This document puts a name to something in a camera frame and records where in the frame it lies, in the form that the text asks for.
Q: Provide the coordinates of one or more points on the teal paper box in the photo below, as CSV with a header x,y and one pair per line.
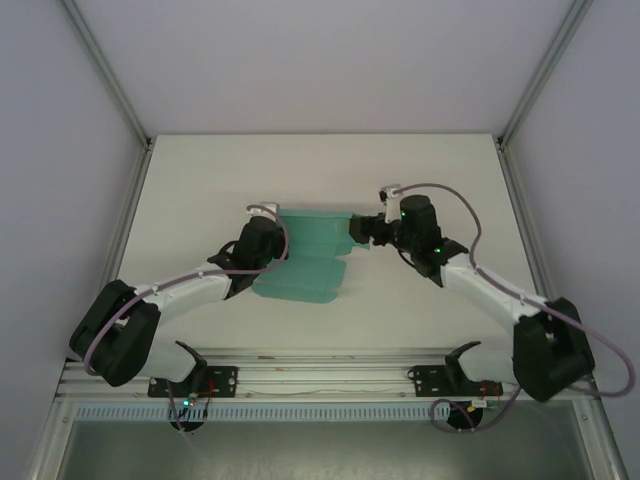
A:
x,y
310,260

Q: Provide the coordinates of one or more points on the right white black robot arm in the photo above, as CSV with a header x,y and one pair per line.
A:
x,y
490,291

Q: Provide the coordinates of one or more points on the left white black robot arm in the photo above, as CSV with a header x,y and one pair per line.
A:
x,y
190,291

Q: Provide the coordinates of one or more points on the small circuit board with LED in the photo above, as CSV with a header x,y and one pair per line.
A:
x,y
189,401

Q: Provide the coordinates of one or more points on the small connector with yellow plug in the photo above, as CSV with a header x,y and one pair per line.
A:
x,y
481,403

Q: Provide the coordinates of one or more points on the grey metal sheet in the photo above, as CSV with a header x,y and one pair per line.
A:
x,y
325,450

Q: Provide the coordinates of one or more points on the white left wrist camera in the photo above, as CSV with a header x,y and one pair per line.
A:
x,y
264,208

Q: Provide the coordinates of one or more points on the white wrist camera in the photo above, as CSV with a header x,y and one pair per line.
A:
x,y
264,208
387,192

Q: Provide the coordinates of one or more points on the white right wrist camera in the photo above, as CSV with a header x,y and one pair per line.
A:
x,y
387,192

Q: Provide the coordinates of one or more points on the aluminium frame side rail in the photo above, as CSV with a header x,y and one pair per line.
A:
x,y
540,240
117,235

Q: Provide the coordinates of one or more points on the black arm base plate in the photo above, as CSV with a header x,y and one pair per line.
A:
x,y
226,380
425,377

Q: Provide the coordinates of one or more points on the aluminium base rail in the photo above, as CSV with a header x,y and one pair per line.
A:
x,y
325,375

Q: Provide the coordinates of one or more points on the aluminium frame post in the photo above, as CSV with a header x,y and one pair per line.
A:
x,y
545,70
107,70

